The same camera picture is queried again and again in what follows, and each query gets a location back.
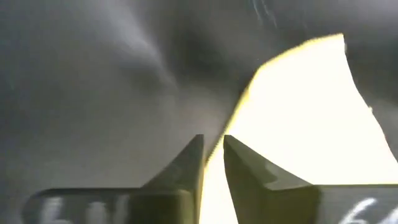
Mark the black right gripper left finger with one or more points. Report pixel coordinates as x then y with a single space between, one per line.
124 208

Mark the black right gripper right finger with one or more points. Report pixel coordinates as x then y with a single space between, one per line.
280 205

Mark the yellow microfiber towel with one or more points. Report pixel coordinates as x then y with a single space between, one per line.
311 124

